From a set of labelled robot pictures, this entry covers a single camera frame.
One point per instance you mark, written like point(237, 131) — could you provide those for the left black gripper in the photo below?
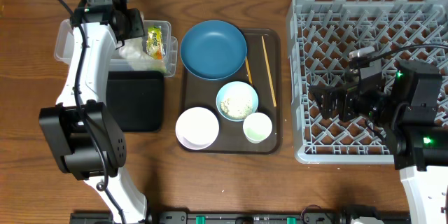
point(99, 2)

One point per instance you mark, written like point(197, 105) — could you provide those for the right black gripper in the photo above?
point(347, 94)

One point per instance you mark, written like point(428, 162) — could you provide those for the white paper napkin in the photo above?
point(133, 53)

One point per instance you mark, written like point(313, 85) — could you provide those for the green orange snack wrapper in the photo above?
point(154, 43)

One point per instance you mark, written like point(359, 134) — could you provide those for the white plastic cup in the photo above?
point(257, 127)

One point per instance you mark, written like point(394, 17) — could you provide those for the rice food waste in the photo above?
point(236, 108)

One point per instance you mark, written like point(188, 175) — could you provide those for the blue round plate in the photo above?
point(213, 50)

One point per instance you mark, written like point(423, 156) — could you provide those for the light blue bowl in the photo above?
point(237, 89)

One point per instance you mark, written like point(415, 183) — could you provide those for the white pink shallow bowl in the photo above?
point(197, 128)

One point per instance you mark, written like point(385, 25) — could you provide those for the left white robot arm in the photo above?
point(84, 138)

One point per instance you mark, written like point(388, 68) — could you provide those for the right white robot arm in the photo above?
point(407, 115)

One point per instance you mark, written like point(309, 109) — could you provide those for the clear plastic waste bin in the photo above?
point(65, 44)

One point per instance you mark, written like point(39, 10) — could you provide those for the grey plastic dishwasher rack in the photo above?
point(321, 34)

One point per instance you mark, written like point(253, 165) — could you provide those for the brown plastic serving tray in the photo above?
point(199, 92)

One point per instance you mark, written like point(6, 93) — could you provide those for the black plastic tray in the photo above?
point(135, 99)

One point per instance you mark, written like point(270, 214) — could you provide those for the right wooden chopstick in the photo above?
point(267, 64)

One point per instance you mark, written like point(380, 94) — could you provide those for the wooden chopstick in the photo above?
point(267, 64)
point(248, 71)

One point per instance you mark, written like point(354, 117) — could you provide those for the left wooden chopstick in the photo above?
point(248, 71)

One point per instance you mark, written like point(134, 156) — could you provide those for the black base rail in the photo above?
point(179, 217)

